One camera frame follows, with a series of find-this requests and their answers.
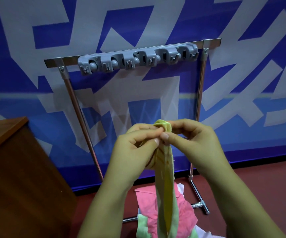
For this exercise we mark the yellow striped towel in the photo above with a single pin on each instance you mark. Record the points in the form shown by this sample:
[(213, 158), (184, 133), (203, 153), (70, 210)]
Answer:
[(166, 195)]

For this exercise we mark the white pink patterned towel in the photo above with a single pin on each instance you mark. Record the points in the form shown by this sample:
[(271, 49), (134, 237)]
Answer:
[(207, 233)]

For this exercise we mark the grey plastic hook rail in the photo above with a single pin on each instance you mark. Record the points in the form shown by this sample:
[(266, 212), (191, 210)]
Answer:
[(148, 53)]

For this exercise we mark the blue white printed banner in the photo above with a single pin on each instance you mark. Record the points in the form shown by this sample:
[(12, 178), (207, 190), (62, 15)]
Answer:
[(257, 71)]

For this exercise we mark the brown wooden cabinet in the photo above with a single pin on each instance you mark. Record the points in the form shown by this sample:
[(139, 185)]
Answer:
[(21, 183)]

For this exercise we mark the person's right forearm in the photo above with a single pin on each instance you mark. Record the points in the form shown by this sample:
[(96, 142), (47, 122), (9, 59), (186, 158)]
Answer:
[(242, 210)]

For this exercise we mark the person's left hand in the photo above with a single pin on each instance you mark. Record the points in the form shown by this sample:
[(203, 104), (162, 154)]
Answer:
[(130, 156)]

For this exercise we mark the light green towel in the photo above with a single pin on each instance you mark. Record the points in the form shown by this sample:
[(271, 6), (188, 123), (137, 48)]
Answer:
[(142, 228)]

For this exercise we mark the person's right hand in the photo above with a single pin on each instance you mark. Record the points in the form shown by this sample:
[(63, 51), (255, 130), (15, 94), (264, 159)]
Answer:
[(197, 148)]

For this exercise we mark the metal rack frame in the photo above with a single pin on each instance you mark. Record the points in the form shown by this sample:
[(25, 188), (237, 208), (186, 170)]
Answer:
[(53, 62)]

